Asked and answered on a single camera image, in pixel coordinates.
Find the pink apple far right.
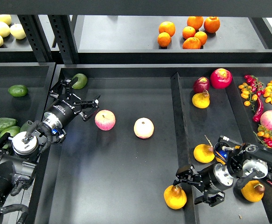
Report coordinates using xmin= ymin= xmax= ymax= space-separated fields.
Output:
xmin=260 ymin=110 xmax=272 ymax=130

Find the orange top centre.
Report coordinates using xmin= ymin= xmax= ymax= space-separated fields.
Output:
xmin=187 ymin=16 xmax=204 ymax=30

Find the dark red apple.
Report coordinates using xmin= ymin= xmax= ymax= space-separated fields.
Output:
xmin=193 ymin=77 xmax=210 ymax=93

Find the mixed cherry tomatoes lower right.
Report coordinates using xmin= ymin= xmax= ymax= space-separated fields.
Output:
xmin=254 ymin=125 xmax=272 ymax=148

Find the orange front bottom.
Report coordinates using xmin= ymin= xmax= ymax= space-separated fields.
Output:
xmin=182 ymin=37 xmax=201 ymax=49

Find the orange cherry tomato cluster left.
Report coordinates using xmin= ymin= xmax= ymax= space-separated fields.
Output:
xmin=238 ymin=83 xmax=258 ymax=106

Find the black tray divider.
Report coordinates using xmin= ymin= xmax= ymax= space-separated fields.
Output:
xmin=170 ymin=72 xmax=200 ymax=224

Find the green avocado in left tray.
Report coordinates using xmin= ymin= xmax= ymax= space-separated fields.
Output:
xmin=8 ymin=84 xmax=28 ymax=97

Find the pale yellow pear top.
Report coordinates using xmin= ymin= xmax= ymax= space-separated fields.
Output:
xmin=0 ymin=14 xmax=12 ymax=26

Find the yellow pear by dark apple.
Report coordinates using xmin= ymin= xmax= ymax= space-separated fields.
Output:
xmin=192 ymin=90 xmax=210 ymax=109

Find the orange lower left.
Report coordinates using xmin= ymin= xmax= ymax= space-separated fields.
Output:
xmin=157 ymin=32 xmax=171 ymax=47

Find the orange top left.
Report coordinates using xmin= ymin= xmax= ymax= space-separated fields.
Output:
xmin=159 ymin=21 xmax=176 ymax=37

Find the pale pink apple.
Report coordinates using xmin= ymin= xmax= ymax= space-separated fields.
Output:
xmin=133 ymin=118 xmax=154 ymax=139

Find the orange cherry tomato cluster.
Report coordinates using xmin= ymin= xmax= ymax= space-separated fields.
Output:
xmin=263 ymin=80 xmax=272 ymax=105
xmin=238 ymin=83 xmax=258 ymax=106

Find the light green avocado left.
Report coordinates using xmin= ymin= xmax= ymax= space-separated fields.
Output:
xmin=0 ymin=126 xmax=21 ymax=138

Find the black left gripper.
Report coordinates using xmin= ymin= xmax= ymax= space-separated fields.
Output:
xmin=43 ymin=77 xmax=101 ymax=130

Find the yellow pear with long stem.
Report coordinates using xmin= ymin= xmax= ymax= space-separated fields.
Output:
xmin=193 ymin=135 xmax=215 ymax=163

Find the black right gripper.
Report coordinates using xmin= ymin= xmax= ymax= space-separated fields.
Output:
xmin=173 ymin=163 xmax=233 ymax=207

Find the red apple right tray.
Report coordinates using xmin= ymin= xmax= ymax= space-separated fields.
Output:
xmin=210 ymin=68 xmax=233 ymax=89

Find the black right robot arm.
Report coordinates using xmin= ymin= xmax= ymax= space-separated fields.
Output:
xmin=173 ymin=135 xmax=272 ymax=207

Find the black tray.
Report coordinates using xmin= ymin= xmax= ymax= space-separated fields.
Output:
xmin=34 ymin=65 xmax=272 ymax=224
xmin=0 ymin=63 xmax=55 ymax=224

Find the pale yellow pear middle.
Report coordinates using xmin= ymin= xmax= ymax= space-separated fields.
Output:
xmin=0 ymin=21 xmax=10 ymax=38

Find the red chili pepper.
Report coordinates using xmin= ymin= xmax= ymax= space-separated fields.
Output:
xmin=252 ymin=98 xmax=264 ymax=122

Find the black shelf upright post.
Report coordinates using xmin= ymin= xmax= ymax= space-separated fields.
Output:
xmin=48 ymin=15 xmax=80 ymax=64

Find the orange right of centre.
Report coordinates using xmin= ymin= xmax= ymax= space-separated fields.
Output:
xmin=194 ymin=31 xmax=208 ymax=46

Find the pale yellow pear right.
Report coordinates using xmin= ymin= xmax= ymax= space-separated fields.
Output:
xmin=10 ymin=23 xmax=26 ymax=40

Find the green avocado at tray corner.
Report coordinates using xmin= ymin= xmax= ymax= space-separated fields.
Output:
xmin=72 ymin=73 xmax=88 ymax=90

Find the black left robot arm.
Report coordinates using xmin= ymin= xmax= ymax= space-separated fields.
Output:
xmin=0 ymin=78 xmax=100 ymax=224

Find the red cherry tomato cluster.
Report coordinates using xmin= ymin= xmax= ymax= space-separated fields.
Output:
xmin=244 ymin=75 xmax=265 ymax=96

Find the black centre tray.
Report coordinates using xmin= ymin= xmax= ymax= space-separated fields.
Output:
xmin=34 ymin=65 xmax=272 ymax=224

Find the pink red apple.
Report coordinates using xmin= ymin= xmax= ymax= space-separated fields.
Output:
xmin=95 ymin=110 xmax=116 ymax=131

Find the dark avocado upright left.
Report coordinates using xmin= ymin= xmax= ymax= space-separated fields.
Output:
xmin=20 ymin=120 xmax=33 ymax=132

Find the black left tray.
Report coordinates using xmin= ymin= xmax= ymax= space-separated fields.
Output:
xmin=0 ymin=63 xmax=55 ymax=224

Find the orange cherry tomato cluster right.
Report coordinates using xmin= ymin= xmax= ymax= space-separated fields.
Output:
xmin=263 ymin=80 xmax=272 ymax=105

